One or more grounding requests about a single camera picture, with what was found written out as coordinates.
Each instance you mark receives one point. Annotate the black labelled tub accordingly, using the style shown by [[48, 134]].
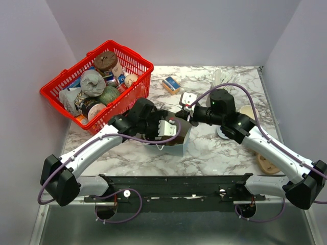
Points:
[[90, 108]]

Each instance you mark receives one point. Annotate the green melon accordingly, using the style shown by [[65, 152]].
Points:
[[109, 95]]

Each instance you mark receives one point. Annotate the brown cardboard cup carrier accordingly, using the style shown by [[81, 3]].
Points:
[[266, 166]]

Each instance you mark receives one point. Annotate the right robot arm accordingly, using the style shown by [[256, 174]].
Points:
[[302, 179]]

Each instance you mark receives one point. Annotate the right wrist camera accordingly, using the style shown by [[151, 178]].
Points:
[[186, 100]]

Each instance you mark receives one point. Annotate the grey crumpled paper bag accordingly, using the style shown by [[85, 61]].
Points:
[[92, 83]]

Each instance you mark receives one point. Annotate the brown round lid container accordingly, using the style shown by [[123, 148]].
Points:
[[105, 61]]

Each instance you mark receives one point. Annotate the white paper bag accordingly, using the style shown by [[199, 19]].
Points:
[[183, 129]]

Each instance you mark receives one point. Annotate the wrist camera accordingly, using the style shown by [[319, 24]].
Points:
[[186, 100], [166, 128]]

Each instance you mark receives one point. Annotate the black mounting rail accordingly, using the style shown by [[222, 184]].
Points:
[[194, 193]]

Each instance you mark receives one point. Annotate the white printed plastic bag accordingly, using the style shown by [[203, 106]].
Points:
[[71, 98]]

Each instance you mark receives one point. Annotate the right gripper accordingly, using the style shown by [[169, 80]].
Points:
[[186, 116]]

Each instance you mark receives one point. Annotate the red plastic shopping basket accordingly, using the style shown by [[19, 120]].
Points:
[[131, 76]]

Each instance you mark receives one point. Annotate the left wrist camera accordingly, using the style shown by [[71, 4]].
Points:
[[166, 128]]

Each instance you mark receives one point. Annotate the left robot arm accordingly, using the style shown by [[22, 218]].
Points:
[[62, 176]]

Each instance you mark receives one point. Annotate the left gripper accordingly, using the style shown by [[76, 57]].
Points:
[[153, 137]]

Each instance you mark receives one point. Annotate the small blue orange box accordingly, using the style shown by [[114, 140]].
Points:
[[171, 85]]

